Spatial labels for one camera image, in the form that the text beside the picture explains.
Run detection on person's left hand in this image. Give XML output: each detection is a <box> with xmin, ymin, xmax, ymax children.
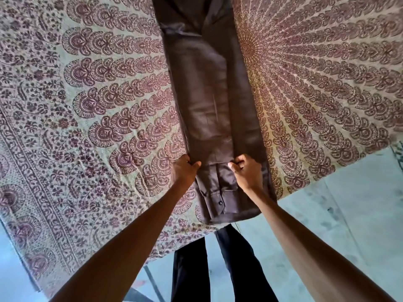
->
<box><xmin>171</xmin><ymin>154</ymin><xmax>202</xmax><ymax>186</ymax></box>

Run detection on person's right hand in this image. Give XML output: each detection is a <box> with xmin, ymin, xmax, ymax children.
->
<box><xmin>227</xmin><ymin>154</ymin><xmax>264</xmax><ymax>193</ymax></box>

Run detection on brown shirt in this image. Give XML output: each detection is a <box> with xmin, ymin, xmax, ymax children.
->
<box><xmin>151</xmin><ymin>0</ymin><xmax>278</xmax><ymax>225</ymax></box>

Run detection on person's left forearm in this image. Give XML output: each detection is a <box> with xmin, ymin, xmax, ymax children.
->
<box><xmin>50</xmin><ymin>177</ymin><xmax>198</xmax><ymax>302</ymax></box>

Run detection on person's right forearm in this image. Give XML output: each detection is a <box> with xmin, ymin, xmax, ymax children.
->
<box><xmin>241</xmin><ymin>181</ymin><xmax>396</xmax><ymax>302</ymax></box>

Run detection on person's black trousers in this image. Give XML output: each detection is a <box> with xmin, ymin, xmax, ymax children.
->
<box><xmin>171</xmin><ymin>225</ymin><xmax>279</xmax><ymax>302</ymax></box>

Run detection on patterned maroon and cream bedsheet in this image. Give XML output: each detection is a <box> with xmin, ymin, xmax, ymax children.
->
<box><xmin>0</xmin><ymin>0</ymin><xmax>403</xmax><ymax>300</ymax></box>

